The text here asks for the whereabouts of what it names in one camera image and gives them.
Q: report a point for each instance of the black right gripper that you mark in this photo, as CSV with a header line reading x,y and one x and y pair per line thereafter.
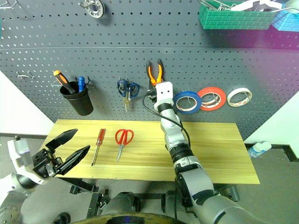
x,y
151,95

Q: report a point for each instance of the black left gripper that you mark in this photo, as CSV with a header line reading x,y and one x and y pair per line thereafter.
x,y
44,163

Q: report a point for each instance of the blue tape roll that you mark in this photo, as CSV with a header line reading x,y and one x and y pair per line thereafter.
x,y
198,106

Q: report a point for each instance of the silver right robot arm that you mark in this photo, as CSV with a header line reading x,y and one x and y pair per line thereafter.
x,y
187,168

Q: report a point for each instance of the thin metal pegboard hook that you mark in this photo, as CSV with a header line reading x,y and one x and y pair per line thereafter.
x,y
187,99

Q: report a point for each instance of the black plastic cup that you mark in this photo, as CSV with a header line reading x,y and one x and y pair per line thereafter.
x,y
80,105

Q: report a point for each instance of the grey perforated pegboard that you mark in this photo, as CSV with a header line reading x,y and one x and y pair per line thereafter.
x,y
140,39

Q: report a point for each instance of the red tape roll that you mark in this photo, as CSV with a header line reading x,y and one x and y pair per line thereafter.
x,y
211,89

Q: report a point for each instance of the orange and black screwdriver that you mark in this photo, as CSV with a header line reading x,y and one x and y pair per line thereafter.
x,y
63,79

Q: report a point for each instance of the dark rounded grey shape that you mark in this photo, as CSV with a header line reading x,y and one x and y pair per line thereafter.
x,y
123,203
171,203

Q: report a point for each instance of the white tape roll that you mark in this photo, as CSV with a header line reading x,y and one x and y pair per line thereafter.
x,y
230,96

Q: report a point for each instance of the metal double pegboard hook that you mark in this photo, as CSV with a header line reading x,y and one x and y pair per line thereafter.
x,y
23,76

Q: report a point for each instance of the steel ball bearing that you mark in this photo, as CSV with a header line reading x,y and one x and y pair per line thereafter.
x,y
100,10

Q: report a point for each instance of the dark curved rim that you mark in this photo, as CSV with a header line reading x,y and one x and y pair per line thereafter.
x,y
128,219

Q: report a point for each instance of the green brick pattern box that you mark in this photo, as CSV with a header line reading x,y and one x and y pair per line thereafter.
x,y
233,22

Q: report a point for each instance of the white plastic hanger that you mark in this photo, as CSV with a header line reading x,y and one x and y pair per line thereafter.
x,y
243,5

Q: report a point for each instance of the clear plastic bottle blue label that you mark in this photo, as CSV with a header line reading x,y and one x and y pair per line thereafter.
x,y
258,149

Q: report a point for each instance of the black table leg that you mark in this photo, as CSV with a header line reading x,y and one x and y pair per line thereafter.
x,y
233,192

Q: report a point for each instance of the blue brick pattern box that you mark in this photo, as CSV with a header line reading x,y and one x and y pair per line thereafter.
x,y
288,23

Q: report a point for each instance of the long metal pegboard hook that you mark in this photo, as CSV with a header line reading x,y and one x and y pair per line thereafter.
x,y
7,6

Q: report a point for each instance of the silver metal bowl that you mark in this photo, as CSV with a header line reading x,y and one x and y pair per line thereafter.
x,y
292,4

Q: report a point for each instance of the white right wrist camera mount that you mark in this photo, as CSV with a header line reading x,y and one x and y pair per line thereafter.
x,y
164,93

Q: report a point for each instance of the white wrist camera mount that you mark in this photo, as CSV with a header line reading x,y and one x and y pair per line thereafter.
x,y
164,93
16,158

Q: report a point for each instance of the black table frame bracket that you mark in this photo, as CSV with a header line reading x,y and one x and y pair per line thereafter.
x,y
81,186

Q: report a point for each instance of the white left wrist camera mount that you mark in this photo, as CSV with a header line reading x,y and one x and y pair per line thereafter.
x,y
16,158

